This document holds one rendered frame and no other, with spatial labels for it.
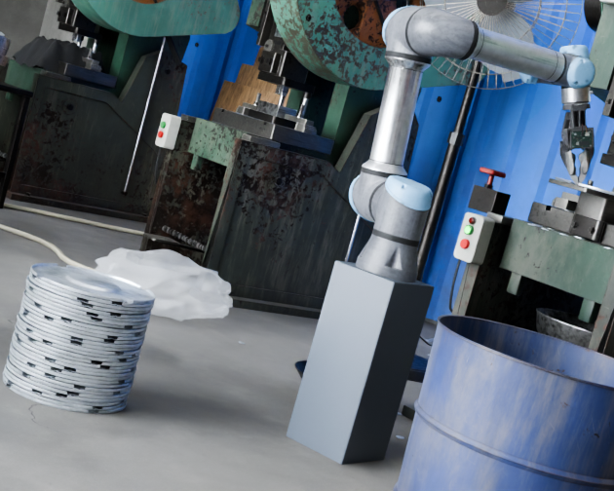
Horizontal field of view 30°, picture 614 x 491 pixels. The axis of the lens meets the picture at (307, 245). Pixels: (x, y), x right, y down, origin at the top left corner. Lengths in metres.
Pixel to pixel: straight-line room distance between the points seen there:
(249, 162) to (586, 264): 1.62
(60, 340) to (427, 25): 1.11
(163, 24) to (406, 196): 3.26
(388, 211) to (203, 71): 4.56
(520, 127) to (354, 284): 2.54
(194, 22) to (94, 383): 3.51
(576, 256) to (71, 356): 1.36
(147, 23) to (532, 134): 1.96
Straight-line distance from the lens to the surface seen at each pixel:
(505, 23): 3.93
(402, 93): 2.82
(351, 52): 4.22
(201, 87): 7.16
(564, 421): 1.88
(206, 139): 4.58
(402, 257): 2.70
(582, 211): 3.22
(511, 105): 5.22
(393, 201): 2.70
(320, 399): 2.76
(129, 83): 6.00
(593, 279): 3.09
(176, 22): 5.83
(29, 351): 2.60
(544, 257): 3.20
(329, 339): 2.74
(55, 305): 2.55
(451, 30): 2.73
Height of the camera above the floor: 0.76
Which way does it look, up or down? 6 degrees down
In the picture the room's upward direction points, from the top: 16 degrees clockwise
